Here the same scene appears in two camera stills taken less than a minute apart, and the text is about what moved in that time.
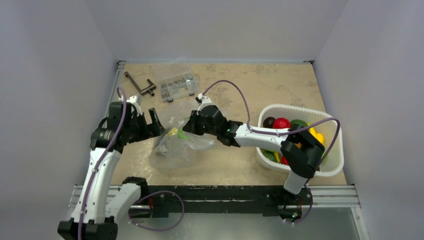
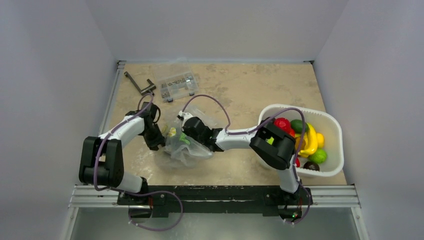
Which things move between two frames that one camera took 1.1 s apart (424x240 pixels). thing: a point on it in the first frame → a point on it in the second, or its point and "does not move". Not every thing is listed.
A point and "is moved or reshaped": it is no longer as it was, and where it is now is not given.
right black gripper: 198,122 → 187,126
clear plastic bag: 176,149 is moved or reshaped
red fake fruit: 281,123 does not move
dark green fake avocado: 297,124 does not move
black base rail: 274,200 does not move
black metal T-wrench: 147,90 does not move
